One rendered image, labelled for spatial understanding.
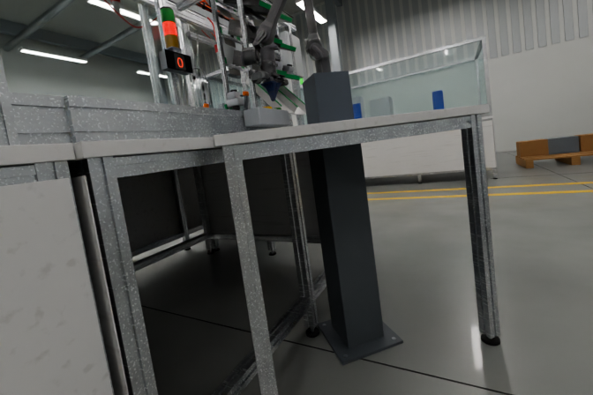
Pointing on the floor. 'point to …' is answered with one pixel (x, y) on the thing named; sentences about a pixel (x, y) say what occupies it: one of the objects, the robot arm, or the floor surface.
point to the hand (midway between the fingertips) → (272, 93)
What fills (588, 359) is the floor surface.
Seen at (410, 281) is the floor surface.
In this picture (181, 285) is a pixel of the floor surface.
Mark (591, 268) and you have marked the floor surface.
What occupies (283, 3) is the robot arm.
